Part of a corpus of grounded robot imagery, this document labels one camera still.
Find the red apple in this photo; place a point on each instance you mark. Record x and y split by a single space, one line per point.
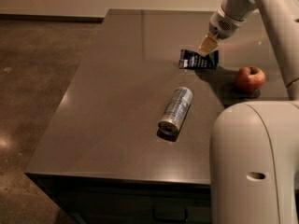
249 79

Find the blue rxbar blueberry wrapper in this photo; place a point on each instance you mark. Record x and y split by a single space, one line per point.
193 60

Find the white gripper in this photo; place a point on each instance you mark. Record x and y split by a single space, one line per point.
224 26

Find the dark cabinet drawer with handle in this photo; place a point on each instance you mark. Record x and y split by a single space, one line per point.
95 201

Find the silver energy drink can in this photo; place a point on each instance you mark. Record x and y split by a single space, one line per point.
175 111

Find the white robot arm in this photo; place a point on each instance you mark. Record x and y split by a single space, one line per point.
254 147

